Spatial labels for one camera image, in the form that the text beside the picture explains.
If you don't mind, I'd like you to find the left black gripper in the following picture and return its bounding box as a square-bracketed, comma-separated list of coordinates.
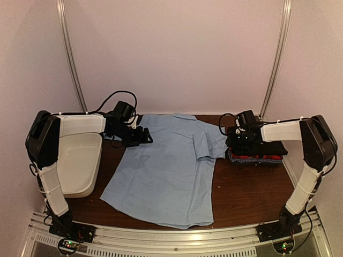
[112, 123, 153, 147]

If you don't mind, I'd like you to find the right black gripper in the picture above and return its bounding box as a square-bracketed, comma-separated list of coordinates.
[226, 130, 254, 150]

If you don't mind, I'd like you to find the light blue long sleeve shirt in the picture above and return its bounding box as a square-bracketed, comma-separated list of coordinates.
[100, 114, 227, 229]

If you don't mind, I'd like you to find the white plastic tub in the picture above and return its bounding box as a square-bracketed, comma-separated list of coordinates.
[57, 133, 102, 199]

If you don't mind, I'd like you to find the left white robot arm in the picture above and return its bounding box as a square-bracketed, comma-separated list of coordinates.
[25, 101, 153, 217]

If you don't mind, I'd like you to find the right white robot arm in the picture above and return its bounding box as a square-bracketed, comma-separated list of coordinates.
[221, 110, 338, 216]

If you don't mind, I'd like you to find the folded black shirt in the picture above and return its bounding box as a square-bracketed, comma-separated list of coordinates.
[226, 127, 288, 156]

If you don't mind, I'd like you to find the folded blue checked shirt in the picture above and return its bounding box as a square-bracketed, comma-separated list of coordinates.
[227, 149, 283, 165]

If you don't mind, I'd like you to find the right circuit board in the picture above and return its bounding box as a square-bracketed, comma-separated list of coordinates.
[273, 239, 294, 254]

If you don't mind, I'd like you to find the circuit board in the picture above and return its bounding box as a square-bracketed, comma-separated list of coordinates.
[57, 238, 81, 255]
[273, 239, 294, 254]

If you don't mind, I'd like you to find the left circuit board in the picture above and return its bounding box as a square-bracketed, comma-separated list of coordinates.
[57, 238, 81, 255]

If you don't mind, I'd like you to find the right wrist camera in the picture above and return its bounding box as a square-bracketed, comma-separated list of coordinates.
[235, 119, 245, 134]

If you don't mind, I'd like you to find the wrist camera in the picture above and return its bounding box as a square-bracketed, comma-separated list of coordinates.
[235, 119, 245, 134]
[126, 115, 139, 129]

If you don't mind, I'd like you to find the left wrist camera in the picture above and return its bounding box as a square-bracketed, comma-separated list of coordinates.
[126, 115, 139, 129]

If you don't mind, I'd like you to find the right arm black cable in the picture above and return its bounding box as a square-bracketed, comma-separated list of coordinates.
[218, 113, 236, 136]

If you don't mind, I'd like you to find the right aluminium frame post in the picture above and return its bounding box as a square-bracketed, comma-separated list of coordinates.
[259, 0, 293, 119]

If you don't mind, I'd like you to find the aluminium frame post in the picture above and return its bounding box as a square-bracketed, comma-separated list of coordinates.
[56, 0, 88, 112]
[259, 0, 293, 119]

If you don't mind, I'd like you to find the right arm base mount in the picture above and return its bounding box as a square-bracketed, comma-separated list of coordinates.
[256, 215, 302, 242]

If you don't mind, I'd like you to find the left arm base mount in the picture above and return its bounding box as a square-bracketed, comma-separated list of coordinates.
[49, 212, 96, 243]

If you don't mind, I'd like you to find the left aluminium frame post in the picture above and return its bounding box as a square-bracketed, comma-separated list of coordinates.
[56, 0, 88, 112]

